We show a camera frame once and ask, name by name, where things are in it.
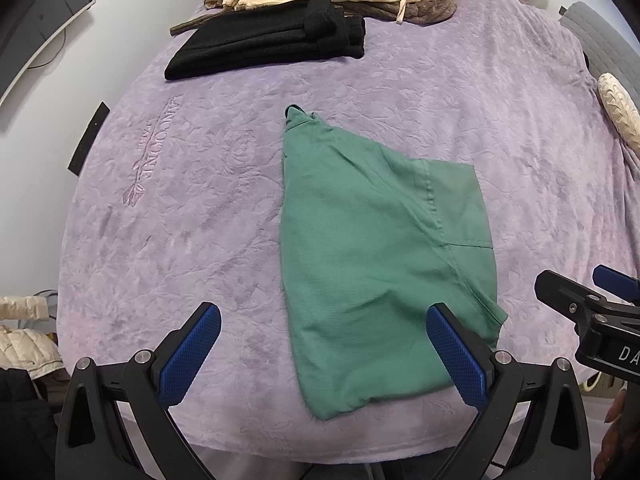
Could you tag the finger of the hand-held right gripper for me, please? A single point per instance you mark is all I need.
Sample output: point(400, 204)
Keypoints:
point(617, 280)
point(562, 290)

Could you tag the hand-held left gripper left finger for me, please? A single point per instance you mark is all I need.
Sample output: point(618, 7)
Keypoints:
point(192, 350)

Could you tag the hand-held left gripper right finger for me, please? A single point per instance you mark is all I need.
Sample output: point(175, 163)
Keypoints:
point(457, 355)

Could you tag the green button-up work jacket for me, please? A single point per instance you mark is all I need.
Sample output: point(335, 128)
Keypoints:
point(360, 260)

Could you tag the person's right hand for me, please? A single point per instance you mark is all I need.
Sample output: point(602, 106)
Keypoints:
point(622, 440)

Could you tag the purple embossed blanket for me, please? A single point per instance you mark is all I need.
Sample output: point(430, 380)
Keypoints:
point(200, 210)

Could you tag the cream down jacket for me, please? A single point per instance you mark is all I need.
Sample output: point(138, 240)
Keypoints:
point(25, 350)

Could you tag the cream knitted pillow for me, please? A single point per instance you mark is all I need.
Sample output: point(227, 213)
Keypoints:
point(620, 107)

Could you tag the grey ribbed cushion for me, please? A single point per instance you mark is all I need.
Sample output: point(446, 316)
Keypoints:
point(600, 40)

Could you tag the black folded garment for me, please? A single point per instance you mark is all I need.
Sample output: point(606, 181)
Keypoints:
point(260, 42)

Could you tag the brown cloth strip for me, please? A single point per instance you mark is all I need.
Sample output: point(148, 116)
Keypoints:
point(197, 22)

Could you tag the curved monitor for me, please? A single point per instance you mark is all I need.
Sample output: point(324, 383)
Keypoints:
point(40, 10)

